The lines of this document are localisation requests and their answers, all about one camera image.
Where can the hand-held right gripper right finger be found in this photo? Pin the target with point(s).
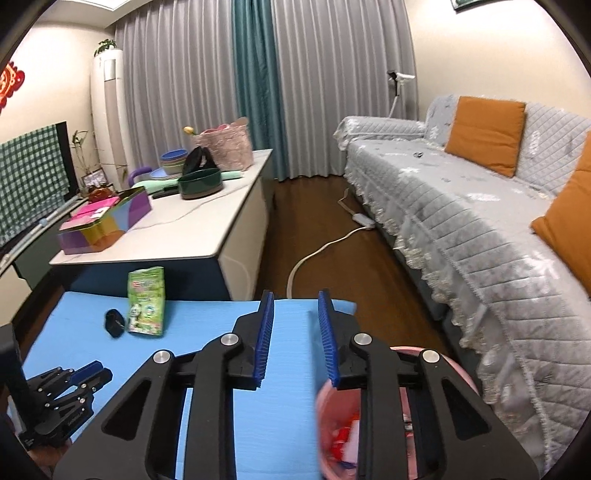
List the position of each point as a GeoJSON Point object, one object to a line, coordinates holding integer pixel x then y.
{"type": "Point", "coordinates": [330, 350]}

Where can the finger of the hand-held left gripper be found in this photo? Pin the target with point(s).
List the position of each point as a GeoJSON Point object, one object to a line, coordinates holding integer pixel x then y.
{"type": "Point", "coordinates": [74, 410]}
{"type": "Point", "coordinates": [85, 373]}

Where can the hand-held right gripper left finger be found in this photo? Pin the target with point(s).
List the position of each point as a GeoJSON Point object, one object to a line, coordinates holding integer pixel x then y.
{"type": "Point", "coordinates": [263, 350]}

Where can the pink plastic basin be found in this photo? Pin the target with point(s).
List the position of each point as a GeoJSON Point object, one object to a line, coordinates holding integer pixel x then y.
{"type": "Point", "coordinates": [325, 429]}

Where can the red plastic wrapper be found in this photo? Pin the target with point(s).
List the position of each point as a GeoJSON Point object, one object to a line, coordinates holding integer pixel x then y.
{"type": "Point", "coordinates": [344, 436]}

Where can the dark patterned hair scrunchie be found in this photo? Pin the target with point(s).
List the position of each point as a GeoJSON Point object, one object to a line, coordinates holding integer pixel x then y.
{"type": "Point", "coordinates": [115, 325]}

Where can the blue tablecloth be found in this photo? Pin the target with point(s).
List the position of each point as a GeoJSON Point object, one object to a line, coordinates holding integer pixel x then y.
{"type": "Point", "coordinates": [194, 318]}

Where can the green snack bag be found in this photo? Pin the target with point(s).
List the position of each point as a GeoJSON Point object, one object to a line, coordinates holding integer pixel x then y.
{"type": "Point", "coordinates": [147, 304]}

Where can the white power strip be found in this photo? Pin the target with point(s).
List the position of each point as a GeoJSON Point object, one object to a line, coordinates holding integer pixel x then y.
{"type": "Point", "coordinates": [364, 220]}

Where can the white sideboard cabinet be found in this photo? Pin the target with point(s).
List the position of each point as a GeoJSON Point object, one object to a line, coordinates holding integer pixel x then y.
{"type": "Point", "coordinates": [198, 230]}

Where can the purple rainbow box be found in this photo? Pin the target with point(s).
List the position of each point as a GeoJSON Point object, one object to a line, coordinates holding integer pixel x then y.
{"type": "Point", "coordinates": [106, 228]}

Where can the pink paper sheet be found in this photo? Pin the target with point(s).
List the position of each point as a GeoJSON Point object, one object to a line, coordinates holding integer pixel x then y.
{"type": "Point", "coordinates": [87, 212]}

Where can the dark green round container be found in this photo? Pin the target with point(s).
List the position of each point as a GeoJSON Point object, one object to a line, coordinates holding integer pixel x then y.
{"type": "Point", "coordinates": [201, 184]}

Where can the green checkered cloth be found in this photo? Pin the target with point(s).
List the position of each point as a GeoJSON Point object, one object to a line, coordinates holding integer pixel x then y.
{"type": "Point", "coordinates": [27, 180]}

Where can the grey quilted sofa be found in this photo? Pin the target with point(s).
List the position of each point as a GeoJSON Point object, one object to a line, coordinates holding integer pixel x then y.
{"type": "Point", "coordinates": [461, 207]}

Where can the light green rolled mat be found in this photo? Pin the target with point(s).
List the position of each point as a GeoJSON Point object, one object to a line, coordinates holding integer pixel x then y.
{"type": "Point", "coordinates": [157, 185]}

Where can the black bag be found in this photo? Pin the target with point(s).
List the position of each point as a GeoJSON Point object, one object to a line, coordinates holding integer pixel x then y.
{"type": "Point", "coordinates": [196, 159]}

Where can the blue plate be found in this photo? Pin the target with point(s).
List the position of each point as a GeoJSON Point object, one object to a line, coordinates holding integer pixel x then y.
{"type": "Point", "coordinates": [159, 174]}

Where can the pink basket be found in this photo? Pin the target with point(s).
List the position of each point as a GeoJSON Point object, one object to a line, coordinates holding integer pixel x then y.
{"type": "Point", "coordinates": [228, 147]}

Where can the stack of coloured bowls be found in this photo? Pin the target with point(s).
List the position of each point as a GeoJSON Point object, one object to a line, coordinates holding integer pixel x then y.
{"type": "Point", "coordinates": [174, 159]}

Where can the black television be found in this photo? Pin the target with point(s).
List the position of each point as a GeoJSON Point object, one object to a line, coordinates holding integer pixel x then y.
{"type": "Point", "coordinates": [70, 161]}

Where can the bamboo plant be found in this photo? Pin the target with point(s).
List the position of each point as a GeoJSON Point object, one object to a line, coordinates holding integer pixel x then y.
{"type": "Point", "coordinates": [76, 137]}

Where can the teal curtain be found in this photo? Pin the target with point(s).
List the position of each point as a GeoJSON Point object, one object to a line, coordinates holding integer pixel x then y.
{"type": "Point", "coordinates": [256, 92]}

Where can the white standing air conditioner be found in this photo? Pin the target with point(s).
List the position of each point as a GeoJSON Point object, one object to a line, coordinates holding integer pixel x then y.
{"type": "Point", "coordinates": [108, 115]}

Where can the orange cushion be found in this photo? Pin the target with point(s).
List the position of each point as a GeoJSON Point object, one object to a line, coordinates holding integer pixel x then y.
{"type": "Point", "coordinates": [485, 134]}
{"type": "Point", "coordinates": [572, 221]}

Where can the grey curtain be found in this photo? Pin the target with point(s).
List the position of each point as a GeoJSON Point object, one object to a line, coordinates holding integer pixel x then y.
{"type": "Point", "coordinates": [175, 69]}
{"type": "Point", "coordinates": [332, 69]}

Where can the white floor lamp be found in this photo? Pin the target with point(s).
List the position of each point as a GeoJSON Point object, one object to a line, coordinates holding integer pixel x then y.
{"type": "Point", "coordinates": [401, 76]}

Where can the green potted plant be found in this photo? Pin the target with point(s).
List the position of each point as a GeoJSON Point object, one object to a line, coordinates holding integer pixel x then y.
{"type": "Point", "coordinates": [106, 46]}

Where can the ceiling light panel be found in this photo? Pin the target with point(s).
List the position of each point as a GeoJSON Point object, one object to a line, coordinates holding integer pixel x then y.
{"type": "Point", "coordinates": [111, 3]}

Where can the small photo frame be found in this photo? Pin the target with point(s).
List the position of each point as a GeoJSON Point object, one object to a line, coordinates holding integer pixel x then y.
{"type": "Point", "coordinates": [94, 177]}

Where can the red wall decoration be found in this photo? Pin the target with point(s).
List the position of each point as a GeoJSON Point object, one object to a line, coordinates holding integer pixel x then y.
{"type": "Point", "coordinates": [9, 85]}

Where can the framed wall picture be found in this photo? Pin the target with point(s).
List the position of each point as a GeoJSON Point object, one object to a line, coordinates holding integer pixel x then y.
{"type": "Point", "coordinates": [468, 3]}

